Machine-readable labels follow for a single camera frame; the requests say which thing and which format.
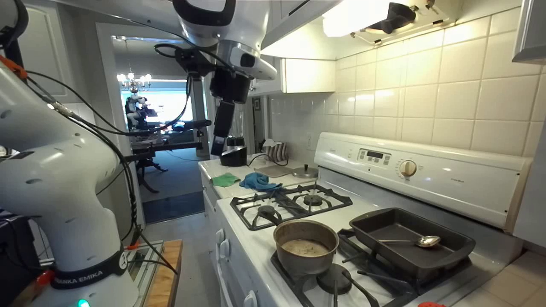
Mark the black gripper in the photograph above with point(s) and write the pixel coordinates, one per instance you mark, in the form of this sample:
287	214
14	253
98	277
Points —
224	120

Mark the red lid spice shaker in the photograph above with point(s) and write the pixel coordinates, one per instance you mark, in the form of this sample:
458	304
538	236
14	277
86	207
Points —
432	304

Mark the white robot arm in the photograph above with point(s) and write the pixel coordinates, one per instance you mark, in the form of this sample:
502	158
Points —
57	188

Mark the black base blender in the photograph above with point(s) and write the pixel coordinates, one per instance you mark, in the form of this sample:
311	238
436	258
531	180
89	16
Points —
234	156

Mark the green sponge cloth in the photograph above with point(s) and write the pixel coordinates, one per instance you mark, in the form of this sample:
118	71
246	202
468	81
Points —
226	182

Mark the blue cloth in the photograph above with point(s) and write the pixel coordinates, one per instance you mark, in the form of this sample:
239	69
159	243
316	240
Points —
258	182

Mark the dark dining table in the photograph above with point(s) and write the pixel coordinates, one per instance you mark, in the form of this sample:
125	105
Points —
164	146

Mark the striped dish rack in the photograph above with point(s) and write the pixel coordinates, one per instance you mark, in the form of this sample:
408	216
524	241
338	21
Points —
277	154

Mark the metal lid black knob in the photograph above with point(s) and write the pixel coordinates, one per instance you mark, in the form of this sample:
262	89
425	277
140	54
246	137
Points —
306	171

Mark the crystal chandelier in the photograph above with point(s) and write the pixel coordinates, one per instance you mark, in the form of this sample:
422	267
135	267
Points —
134	81

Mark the metal saucepan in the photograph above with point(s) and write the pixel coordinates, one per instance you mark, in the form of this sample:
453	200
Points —
306	248

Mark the wooden board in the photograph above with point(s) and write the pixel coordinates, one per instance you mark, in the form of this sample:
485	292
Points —
164	279

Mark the white range hood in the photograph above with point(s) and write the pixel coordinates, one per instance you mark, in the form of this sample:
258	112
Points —
318	28

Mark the black baking pan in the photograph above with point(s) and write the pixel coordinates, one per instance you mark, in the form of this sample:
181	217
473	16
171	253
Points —
398	253

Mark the metal spoon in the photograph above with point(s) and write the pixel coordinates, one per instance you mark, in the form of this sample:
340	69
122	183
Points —
427	241

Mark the black bag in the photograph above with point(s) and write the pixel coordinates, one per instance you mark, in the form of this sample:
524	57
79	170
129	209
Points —
18	262

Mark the white gas stove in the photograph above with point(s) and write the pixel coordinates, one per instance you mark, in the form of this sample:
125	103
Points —
454	176

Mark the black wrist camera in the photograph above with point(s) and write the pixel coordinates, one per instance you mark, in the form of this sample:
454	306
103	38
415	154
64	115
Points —
231	86

